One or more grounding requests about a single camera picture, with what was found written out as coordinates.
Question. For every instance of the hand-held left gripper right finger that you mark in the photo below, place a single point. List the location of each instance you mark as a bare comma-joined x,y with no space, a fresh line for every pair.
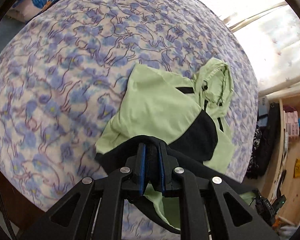
163,170

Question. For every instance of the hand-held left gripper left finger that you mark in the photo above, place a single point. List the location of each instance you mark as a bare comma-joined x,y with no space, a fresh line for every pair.
141,170

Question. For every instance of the green and black hooded jacket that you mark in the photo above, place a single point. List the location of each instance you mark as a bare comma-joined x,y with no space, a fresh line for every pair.
160,105

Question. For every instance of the black patterned hanging clothes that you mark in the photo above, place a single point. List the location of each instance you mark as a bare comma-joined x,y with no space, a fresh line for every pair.
271,135

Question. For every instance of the wooden shelf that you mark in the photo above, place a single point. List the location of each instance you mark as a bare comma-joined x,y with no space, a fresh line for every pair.
297,192

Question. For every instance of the black white patterned cloth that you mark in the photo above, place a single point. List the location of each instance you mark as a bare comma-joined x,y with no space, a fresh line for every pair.
256,152

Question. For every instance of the pink storage boxes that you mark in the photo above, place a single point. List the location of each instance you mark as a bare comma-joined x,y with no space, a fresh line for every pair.
291,125

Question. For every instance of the white and blue box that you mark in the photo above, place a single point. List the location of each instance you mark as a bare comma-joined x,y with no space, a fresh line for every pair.
262,107

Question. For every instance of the purple cat print blanket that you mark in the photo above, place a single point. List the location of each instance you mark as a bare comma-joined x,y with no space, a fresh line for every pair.
65,80

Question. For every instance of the white leaf print curtain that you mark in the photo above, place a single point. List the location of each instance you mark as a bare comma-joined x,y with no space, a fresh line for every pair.
277,42

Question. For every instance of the blue bed sheet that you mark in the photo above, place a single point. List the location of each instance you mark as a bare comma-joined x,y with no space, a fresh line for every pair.
2,35

